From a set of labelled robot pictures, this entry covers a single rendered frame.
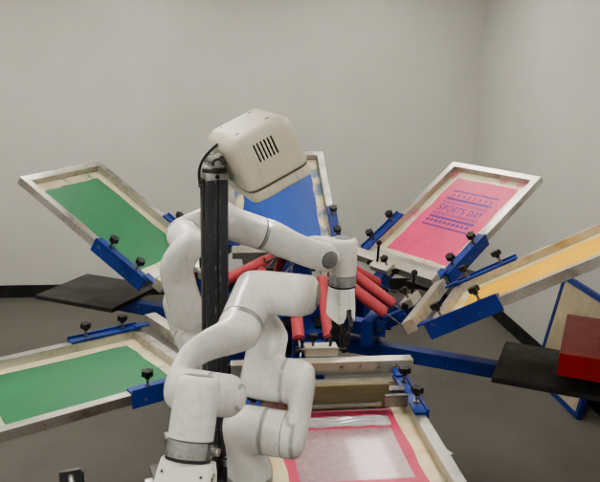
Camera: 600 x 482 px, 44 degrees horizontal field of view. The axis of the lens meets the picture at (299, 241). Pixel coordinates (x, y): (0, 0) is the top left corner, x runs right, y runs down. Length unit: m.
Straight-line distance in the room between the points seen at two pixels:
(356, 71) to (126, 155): 2.08
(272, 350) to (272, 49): 5.04
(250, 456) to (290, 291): 0.36
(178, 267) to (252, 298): 0.43
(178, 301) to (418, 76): 5.06
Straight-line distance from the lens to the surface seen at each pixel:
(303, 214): 4.17
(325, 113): 6.54
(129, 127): 6.49
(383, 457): 2.40
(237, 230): 1.85
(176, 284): 1.85
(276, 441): 1.53
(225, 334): 1.39
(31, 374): 3.02
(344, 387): 2.59
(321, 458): 2.37
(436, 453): 2.38
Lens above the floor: 2.17
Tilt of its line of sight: 15 degrees down
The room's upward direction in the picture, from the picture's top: 1 degrees clockwise
